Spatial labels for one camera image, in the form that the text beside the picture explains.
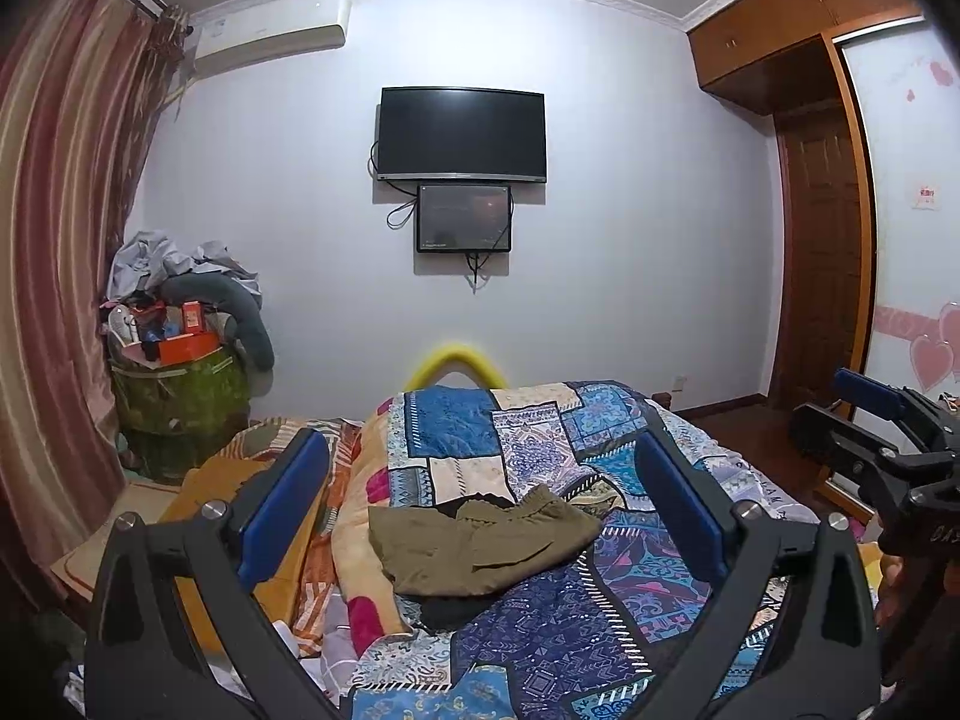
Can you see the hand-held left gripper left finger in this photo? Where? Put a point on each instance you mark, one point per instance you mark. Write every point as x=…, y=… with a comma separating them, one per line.
x=289, y=480

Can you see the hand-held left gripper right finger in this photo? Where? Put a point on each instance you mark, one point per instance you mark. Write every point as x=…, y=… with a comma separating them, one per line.
x=679, y=502

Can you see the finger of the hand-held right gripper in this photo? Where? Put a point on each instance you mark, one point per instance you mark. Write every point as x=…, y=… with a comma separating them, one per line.
x=847, y=450
x=874, y=394

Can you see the khaki pants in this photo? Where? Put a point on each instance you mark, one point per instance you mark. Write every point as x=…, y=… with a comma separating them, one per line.
x=450, y=547

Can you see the person's right hand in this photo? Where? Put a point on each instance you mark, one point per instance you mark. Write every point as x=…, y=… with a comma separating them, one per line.
x=891, y=585

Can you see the green laundry basket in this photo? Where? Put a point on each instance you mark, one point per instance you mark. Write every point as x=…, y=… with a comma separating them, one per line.
x=180, y=405

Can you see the tan mat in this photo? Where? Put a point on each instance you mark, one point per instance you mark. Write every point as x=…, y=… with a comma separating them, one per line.
x=142, y=499

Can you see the orange box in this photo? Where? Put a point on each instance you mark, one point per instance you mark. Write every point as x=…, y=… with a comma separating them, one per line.
x=187, y=349

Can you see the grey plush pillow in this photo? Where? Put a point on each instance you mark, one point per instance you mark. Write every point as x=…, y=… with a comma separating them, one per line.
x=247, y=315

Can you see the blue patchwork blanket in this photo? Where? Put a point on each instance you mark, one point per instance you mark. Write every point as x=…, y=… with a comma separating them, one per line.
x=540, y=630

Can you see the small white sticker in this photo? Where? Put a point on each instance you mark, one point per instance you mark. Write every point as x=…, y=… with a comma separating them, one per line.
x=926, y=196

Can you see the yellow foam tube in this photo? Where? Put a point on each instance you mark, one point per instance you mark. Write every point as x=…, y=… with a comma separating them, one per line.
x=450, y=352

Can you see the black cloth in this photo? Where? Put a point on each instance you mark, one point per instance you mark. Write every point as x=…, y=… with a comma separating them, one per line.
x=457, y=609

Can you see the pile of grey clothes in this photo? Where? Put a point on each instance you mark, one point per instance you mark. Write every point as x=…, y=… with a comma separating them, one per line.
x=150, y=259

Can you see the small black monitor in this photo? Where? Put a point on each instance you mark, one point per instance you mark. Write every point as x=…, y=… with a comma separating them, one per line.
x=465, y=217

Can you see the striped red curtain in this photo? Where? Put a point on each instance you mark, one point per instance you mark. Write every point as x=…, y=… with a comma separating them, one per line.
x=60, y=202

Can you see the wooden overhead cabinet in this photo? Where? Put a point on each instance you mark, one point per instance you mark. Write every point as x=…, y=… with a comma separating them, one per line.
x=780, y=30

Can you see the white air conditioner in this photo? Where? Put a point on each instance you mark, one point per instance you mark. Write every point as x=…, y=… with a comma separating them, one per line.
x=270, y=30

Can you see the black wall television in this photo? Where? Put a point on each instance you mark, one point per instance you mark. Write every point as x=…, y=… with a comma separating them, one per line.
x=461, y=131

